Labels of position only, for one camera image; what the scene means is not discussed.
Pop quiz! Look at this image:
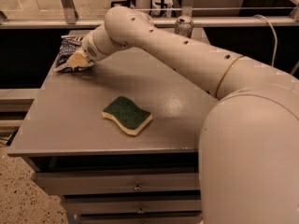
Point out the blue chip bag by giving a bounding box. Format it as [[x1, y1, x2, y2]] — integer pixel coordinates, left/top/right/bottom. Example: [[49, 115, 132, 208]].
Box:
[[54, 36, 93, 73]]

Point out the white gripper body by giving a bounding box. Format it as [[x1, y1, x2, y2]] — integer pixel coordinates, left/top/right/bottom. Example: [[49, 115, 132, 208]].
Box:
[[81, 25, 126, 62]]

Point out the green yellow sponge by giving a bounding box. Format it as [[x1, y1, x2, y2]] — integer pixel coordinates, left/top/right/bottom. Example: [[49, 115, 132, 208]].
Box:
[[102, 96, 152, 136]]

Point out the drawer knob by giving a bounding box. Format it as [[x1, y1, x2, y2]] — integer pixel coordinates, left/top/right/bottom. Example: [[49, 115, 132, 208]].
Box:
[[137, 205, 146, 215], [133, 182, 142, 192]]

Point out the metal railing frame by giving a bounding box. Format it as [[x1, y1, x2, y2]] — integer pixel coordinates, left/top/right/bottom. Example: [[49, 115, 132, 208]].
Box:
[[0, 0, 299, 29]]

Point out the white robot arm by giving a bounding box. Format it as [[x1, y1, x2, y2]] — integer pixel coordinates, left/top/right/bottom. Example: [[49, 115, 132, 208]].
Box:
[[67, 7, 299, 224]]

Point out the green white 7up can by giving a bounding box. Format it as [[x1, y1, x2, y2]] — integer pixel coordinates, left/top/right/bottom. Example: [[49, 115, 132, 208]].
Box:
[[174, 16, 193, 38]]

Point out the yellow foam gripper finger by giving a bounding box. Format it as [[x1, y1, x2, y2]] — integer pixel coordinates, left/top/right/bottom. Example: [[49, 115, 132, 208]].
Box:
[[66, 50, 92, 69]]

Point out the white cable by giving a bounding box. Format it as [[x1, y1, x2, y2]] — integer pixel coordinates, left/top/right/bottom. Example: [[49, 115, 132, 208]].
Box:
[[253, 14, 278, 67]]

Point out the top drawer knob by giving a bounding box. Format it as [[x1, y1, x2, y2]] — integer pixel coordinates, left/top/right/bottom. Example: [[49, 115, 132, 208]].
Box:
[[133, 182, 142, 192]]

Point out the grey drawer cabinet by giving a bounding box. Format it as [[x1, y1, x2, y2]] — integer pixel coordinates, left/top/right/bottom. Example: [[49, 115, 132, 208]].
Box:
[[8, 48, 217, 224]]

